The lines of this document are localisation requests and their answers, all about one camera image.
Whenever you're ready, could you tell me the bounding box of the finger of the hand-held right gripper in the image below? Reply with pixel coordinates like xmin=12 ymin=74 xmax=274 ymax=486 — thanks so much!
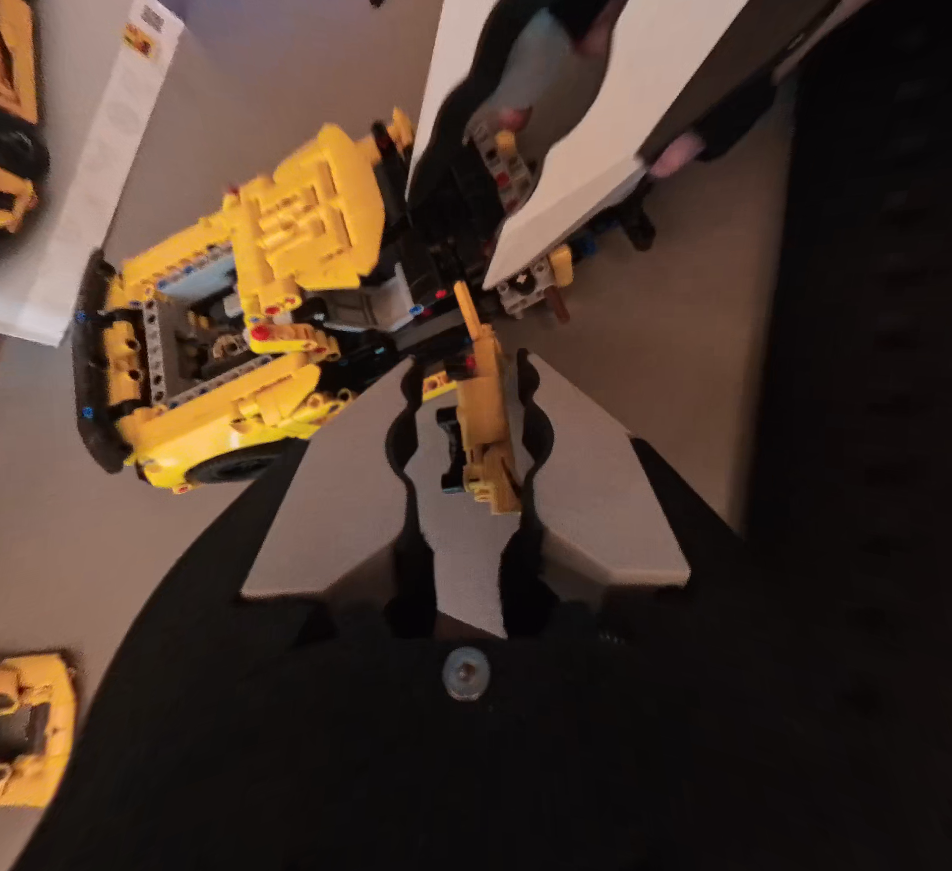
xmin=482 ymin=0 xmax=776 ymax=291
xmin=405 ymin=0 xmax=568 ymax=206

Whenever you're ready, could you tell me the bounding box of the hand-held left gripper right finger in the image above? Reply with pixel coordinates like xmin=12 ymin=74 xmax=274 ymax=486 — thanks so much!
xmin=515 ymin=349 xmax=694 ymax=606

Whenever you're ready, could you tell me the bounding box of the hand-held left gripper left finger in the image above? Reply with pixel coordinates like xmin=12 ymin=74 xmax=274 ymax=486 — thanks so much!
xmin=238 ymin=358 xmax=422 ymax=615

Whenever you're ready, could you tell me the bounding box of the grey black brick chassis module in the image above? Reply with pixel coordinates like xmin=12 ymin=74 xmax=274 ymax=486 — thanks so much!
xmin=465 ymin=118 xmax=659 ymax=325

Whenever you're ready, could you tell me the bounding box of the yellow toy brick car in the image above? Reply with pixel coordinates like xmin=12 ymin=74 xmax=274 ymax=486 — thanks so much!
xmin=70 ymin=105 xmax=525 ymax=515

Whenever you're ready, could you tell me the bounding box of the grey desk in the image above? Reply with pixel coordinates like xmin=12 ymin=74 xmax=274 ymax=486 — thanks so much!
xmin=0 ymin=0 xmax=797 ymax=865

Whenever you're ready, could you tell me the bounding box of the person's right hand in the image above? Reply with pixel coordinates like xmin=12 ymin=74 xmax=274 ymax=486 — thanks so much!
xmin=647 ymin=0 xmax=952 ymax=179

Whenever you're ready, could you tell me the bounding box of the black perforated seat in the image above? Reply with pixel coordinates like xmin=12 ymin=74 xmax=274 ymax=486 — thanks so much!
xmin=744 ymin=53 xmax=952 ymax=871

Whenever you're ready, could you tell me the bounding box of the white instruction booklet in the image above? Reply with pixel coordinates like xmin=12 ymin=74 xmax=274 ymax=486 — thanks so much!
xmin=0 ymin=0 xmax=185 ymax=348

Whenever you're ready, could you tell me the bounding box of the yellow brick hood panel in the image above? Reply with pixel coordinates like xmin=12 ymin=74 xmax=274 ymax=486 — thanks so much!
xmin=0 ymin=651 xmax=79 ymax=809

